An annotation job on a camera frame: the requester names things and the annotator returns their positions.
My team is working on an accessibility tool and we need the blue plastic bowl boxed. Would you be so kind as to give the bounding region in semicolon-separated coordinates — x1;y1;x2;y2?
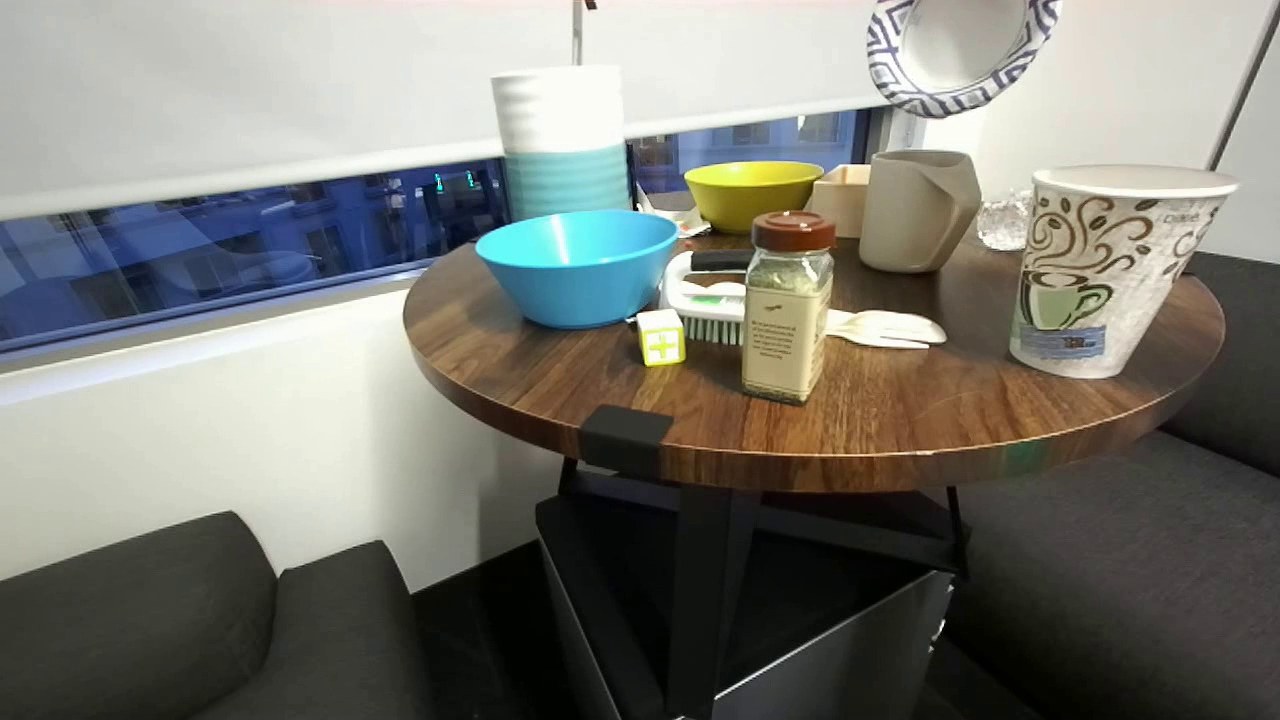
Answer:
473;208;685;336

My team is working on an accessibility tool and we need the flat black object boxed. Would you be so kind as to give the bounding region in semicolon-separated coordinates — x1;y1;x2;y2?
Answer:
685;234;761;277

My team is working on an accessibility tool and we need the yellow green bowl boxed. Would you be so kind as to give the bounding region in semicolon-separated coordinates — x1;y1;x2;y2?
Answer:
679;158;829;241

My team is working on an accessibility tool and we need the beige angular cup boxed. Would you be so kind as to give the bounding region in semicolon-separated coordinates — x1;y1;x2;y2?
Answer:
855;144;984;280

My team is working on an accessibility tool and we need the printed paper coffee cup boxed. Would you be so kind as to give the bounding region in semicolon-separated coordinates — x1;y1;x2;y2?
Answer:
1007;159;1244;383

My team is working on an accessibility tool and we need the small yellow green cube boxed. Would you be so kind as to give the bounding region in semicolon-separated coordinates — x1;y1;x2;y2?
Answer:
630;307;692;373

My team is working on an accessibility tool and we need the spice jar with brown lid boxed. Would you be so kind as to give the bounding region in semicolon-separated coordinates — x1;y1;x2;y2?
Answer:
737;208;841;408

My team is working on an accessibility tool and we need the black table base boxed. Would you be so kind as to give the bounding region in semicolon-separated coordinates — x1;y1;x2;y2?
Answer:
557;456;974;720

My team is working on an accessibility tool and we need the white and teal ribbed vase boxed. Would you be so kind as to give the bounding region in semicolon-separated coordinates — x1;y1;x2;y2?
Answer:
488;62;636;224

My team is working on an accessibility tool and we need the light wooden box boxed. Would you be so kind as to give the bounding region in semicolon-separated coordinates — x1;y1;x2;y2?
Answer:
805;159;874;244

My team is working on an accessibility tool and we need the dark window pane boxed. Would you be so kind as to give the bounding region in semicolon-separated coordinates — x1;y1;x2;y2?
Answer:
0;106;899;360

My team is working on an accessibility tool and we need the white roller blind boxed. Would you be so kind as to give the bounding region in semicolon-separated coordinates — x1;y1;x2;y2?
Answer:
0;0;926;224

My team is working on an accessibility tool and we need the dark grey sofa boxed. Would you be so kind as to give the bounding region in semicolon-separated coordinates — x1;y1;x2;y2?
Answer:
0;507;431;720
947;250;1280;720

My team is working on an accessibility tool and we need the thin metal stand pole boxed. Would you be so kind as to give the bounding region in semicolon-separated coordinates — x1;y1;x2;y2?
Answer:
1204;12;1280;176

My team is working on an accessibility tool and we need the blind pull cord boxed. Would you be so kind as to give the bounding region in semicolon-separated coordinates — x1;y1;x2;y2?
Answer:
570;0;600;68

